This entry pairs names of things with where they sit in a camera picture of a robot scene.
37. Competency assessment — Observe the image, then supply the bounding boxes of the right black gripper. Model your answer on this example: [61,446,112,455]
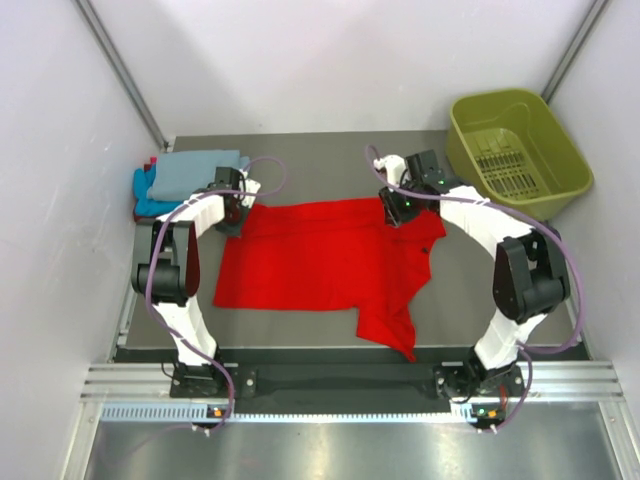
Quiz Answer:
[379,177,423,229]

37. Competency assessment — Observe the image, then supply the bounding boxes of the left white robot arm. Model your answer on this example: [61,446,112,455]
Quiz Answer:
[131,167,261,398]

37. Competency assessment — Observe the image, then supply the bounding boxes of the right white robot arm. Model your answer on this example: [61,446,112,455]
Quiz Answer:
[370,151,570,403]

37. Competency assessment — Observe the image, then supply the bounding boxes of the grey-blue folded t shirt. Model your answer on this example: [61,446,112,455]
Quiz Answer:
[147,150,250,202]

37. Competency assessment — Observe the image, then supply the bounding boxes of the bright blue folded t shirt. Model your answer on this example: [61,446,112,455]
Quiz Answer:
[133,164,181,220]

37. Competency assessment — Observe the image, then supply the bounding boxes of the green plastic basket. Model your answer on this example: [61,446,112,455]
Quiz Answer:
[445,88,594,221]

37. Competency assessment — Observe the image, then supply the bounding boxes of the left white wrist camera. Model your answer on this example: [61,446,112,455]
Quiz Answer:
[238,170,261,209]

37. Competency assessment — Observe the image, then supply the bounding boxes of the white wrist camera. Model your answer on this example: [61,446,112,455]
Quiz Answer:
[238,170,261,209]
[373,155,408,189]

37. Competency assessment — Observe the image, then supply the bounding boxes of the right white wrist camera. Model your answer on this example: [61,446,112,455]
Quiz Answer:
[373,155,408,189]

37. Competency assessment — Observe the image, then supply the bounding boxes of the white slotted cable duct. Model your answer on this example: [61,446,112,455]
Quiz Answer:
[101,403,505,424]

